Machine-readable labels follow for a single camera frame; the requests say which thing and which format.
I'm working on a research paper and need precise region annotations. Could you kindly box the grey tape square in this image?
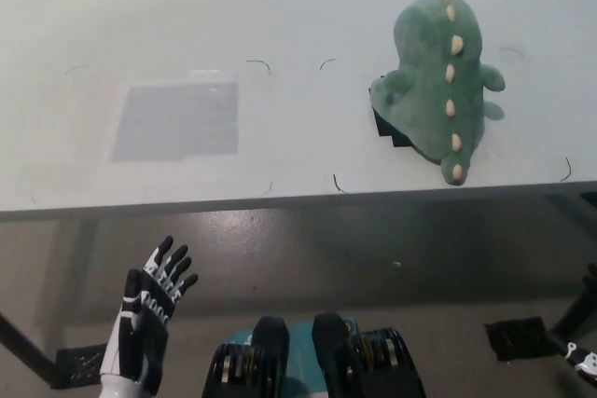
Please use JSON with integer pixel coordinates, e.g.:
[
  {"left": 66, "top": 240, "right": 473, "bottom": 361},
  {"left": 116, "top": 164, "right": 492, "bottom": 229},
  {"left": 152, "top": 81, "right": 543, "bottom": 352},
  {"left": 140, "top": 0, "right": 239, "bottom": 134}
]
[{"left": 110, "top": 80, "right": 240, "bottom": 164}]

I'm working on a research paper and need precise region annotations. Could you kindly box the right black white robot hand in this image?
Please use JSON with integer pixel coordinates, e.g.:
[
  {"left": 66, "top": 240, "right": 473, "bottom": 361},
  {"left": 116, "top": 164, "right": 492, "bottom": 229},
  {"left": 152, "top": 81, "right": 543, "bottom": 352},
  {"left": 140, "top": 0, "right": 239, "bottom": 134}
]
[{"left": 562, "top": 261, "right": 597, "bottom": 378}]

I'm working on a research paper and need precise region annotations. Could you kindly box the black teal robot body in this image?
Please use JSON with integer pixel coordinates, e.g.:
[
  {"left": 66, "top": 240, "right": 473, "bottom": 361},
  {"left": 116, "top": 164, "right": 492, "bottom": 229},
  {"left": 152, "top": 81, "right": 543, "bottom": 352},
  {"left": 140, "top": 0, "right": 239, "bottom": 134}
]
[{"left": 201, "top": 311, "right": 428, "bottom": 398}]

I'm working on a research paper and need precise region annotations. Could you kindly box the green plush dinosaur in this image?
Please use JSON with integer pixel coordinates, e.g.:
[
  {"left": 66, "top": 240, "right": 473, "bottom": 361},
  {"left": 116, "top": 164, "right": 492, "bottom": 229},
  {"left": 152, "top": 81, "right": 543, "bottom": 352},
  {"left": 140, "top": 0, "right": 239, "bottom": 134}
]
[{"left": 368, "top": 0, "right": 507, "bottom": 187}]

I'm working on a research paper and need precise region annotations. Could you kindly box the black metal table leg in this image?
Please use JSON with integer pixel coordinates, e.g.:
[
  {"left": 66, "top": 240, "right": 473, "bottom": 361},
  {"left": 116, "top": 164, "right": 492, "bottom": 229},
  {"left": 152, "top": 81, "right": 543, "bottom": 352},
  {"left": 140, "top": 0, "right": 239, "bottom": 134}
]
[
  {"left": 0, "top": 311, "right": 62, "bottom": 380},
  {"left": 548, "top": 283, "right": 597, "bottom": 346}
]

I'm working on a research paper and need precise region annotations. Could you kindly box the black floor tape patch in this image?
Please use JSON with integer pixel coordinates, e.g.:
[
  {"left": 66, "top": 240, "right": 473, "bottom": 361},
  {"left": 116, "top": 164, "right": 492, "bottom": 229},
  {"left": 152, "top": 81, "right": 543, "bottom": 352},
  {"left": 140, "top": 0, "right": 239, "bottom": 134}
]
[
  {"left": 46, "top": 344, "right": 107, "bottom": 391},
  {"left": 483, "top": 316, "right": 568, "bottom": 364}
]

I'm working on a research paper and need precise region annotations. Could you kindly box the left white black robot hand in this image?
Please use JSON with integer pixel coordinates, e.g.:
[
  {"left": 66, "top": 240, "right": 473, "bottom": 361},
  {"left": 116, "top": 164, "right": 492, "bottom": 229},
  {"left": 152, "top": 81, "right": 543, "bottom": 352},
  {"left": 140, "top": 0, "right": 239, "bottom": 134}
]
[{"left": 99, "top": 235, "right": 200, "bottom": 398}]

